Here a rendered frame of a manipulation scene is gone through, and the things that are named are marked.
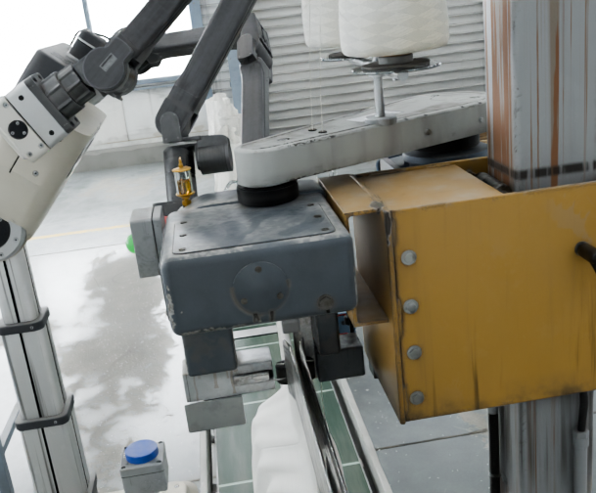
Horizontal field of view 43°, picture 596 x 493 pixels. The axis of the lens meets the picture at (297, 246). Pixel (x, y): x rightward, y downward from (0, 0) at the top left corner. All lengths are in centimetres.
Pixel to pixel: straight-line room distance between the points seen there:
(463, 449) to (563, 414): 164
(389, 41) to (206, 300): 39
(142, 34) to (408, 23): 62
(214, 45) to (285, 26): 721
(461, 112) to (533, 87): 21
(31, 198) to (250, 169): 73
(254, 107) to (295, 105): 702
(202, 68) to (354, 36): 49
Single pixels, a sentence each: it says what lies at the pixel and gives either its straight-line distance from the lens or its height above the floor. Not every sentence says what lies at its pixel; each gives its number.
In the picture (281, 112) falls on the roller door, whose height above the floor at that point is 39.
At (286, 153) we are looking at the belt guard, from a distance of 107.
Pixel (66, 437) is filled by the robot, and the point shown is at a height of 63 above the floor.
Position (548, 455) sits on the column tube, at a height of 89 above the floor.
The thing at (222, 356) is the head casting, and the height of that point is 109.
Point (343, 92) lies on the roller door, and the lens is 878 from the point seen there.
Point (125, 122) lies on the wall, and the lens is 878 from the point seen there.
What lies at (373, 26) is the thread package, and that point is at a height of 157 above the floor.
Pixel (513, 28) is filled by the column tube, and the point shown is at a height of 154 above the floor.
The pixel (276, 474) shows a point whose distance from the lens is 138.
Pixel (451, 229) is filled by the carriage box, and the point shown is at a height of 130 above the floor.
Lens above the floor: 161
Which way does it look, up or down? 18 degrees down
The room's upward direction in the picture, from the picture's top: 6 degrees counter-clockwise
